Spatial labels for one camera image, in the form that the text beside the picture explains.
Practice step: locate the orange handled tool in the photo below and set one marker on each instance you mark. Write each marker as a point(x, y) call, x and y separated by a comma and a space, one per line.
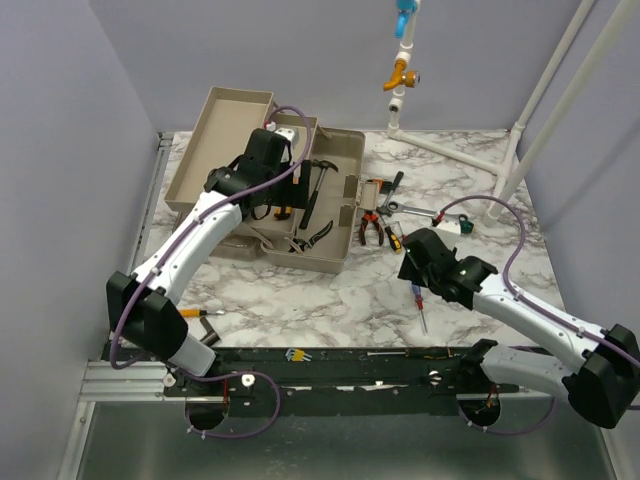
point(197, 313)

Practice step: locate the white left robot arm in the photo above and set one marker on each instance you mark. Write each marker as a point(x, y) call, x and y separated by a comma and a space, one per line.
point(142, 304)

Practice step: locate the yellow black utility knife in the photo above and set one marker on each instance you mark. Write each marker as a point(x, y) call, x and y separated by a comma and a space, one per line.
point(283, 213)

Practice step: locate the blue valve handle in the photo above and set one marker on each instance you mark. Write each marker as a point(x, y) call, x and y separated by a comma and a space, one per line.
point(405, 9)

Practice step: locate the translucent grey-brown toolbox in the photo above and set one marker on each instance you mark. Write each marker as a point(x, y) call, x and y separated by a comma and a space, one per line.
point(223, 129)

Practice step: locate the black metal base rail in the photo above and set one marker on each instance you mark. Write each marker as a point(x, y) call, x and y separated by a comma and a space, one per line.
point(255, 382)

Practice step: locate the chrome ratchet wrench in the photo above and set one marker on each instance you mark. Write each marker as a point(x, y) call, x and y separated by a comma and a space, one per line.
point(395, 207)

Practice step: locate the blue red screwdriver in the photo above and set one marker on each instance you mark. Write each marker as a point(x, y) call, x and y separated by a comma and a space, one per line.
point(417, 293)

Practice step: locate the aluminium extrusion frame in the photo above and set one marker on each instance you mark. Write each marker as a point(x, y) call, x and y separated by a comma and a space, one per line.
point(101, 384)

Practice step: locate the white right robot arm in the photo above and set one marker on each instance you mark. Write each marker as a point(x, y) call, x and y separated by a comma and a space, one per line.
point(593, 369)

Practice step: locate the orange brass tap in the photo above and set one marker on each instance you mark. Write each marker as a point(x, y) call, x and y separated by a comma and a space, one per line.
point(402, 76)

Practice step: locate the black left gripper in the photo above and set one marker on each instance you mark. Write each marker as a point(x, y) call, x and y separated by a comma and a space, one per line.
point(296, 195)

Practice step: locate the green tape measure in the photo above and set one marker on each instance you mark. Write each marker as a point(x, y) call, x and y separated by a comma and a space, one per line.
point(466, 225)

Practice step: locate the yellow hex key set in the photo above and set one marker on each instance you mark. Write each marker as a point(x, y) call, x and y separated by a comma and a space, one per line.
point(297, 355)

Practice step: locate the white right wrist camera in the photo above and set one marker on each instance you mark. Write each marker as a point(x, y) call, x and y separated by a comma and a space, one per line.
point(448, 230)

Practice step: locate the yellow black screwdriver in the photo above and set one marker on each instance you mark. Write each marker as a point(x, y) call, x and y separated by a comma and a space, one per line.
point(394, 234)

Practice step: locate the white PVC pipe frame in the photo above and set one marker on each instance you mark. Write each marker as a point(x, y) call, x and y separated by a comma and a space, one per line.
point(511, 172)

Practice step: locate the black-handled claw hammer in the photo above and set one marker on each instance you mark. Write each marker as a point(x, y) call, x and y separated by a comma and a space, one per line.
point(324, 166)

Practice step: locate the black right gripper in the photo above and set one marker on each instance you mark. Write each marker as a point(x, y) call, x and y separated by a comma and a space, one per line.
point(409, 271)

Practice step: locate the grey black wire stripper pliers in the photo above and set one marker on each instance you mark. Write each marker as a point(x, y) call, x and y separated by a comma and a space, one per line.
point(299, 245)

